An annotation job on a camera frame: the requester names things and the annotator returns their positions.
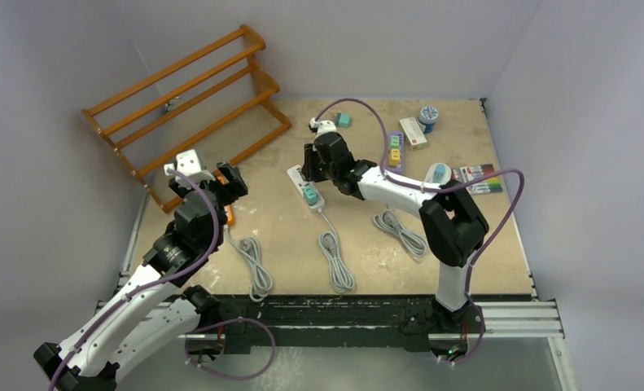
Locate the white power strip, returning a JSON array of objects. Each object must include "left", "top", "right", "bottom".
[{"left": 287, "top": 165, "right": 325, "bottom": 213}]

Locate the yellow charger plug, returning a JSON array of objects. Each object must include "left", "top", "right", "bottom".
[{"left": 388, "top": 148, "right": 401, "bottom": 167}]

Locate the purple power strip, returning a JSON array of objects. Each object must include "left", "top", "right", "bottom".
[{"left": 386, "top": 131, "right": 405, "bottom": 174}]

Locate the green charger plug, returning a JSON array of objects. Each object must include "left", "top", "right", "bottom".
[{"left": 390, "top": 134, "right": 403, "bottom": 149}]

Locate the dark blue charger plug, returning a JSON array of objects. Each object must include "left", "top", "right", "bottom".
[{"left": 302, "top": 185, "right": 319, "bottom": 207}]

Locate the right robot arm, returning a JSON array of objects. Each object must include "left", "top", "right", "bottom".
[{"left": 301, "top": 131, "right": 489, "bottom": 332}]

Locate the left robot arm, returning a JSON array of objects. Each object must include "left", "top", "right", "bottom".
[{"left": 33, "top": 162, "right": 248, "bottom": 390}]

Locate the teal charger plug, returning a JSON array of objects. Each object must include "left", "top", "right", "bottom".
[{"left": 335, "top": 112, "right": 352, "bottom": 128}]

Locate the orange power strip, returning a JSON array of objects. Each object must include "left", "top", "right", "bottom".
[{"left": 217, "top": 175, "right": 234, "bottom": 226}]

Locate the wooden shoe rack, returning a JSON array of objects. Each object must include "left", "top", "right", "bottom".
[{"left": 81, "top": 24, "right": 292, "bottom": 213}]

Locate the small white green box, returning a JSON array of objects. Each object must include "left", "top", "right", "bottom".
[{"left": 399, "top": 117, "right": 427, "bottom": 151}]

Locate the round blue white jar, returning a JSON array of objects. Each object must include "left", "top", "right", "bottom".
[{"left": 416, "top": 106, "right": 439, "bottom": 134}]

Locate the blue white oval toy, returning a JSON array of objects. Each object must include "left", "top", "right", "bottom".
[{"left": 424, "top": 163, "right": 453, "bottom": 186}]

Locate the coloured marker pen set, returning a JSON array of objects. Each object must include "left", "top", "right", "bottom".
[{"left": 451, "top": 164, "right": 504, "bottom": 196}]

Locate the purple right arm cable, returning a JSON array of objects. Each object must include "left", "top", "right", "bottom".
[{"left": 313, "top": 98, "right": 526, "bottom": 368}]

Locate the grey purple strip cable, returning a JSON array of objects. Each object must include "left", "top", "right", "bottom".
[{"left": 373, "top": 207, "right": 429, "bottom": 259}]

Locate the grey orange strip cable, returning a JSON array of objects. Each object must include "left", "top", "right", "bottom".
[{"left": 223, "top": 226, "right": 274, "bottom": 303}]

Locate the grey white strip cable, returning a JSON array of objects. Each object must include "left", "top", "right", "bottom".
[{"left": 317, "top": 211, "right": 356, "bottom": 296}]

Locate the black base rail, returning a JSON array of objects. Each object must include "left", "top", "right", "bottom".
[{"left": 154, "top": 291, "right": 538, "bottom": 354}]

